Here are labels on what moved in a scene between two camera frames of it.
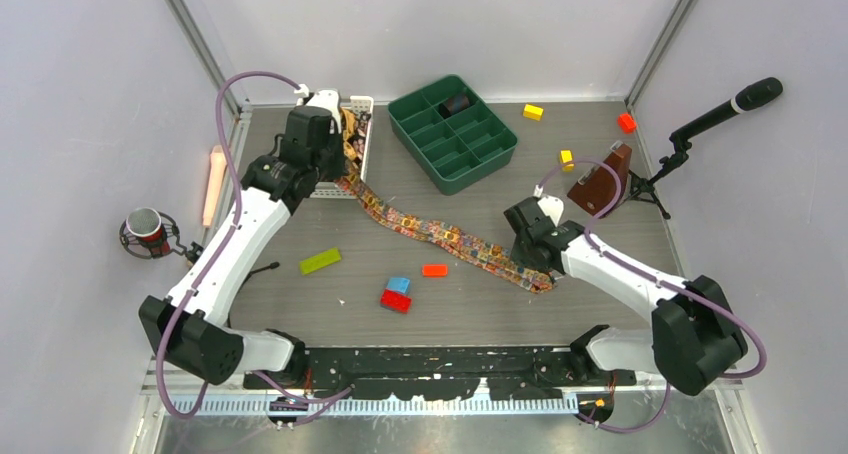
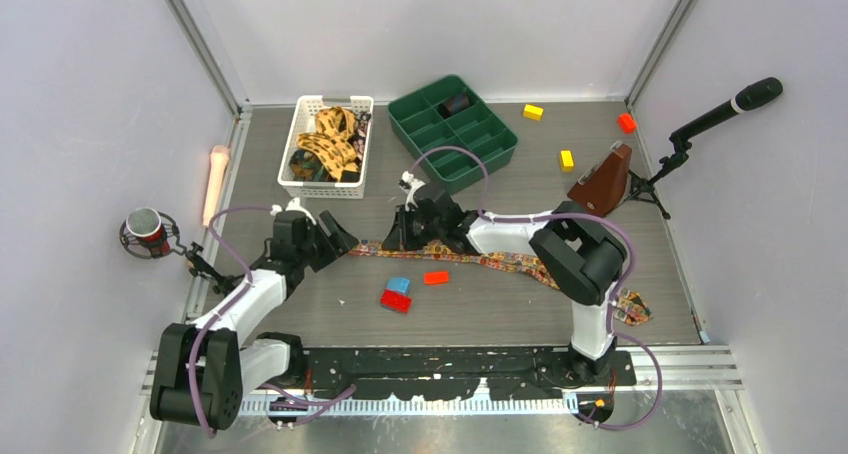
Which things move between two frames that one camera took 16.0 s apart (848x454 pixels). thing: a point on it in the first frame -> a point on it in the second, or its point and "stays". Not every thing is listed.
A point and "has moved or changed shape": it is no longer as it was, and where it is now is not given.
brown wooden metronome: x=595 y=193 stays
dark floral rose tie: x=358 y=140 stays
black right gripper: x=519 y=256 -> x=399 y=238
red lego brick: x=395 y=300 stays
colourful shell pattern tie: x=494 y=255 has moved or changed shape
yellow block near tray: x=533 y=112 stays
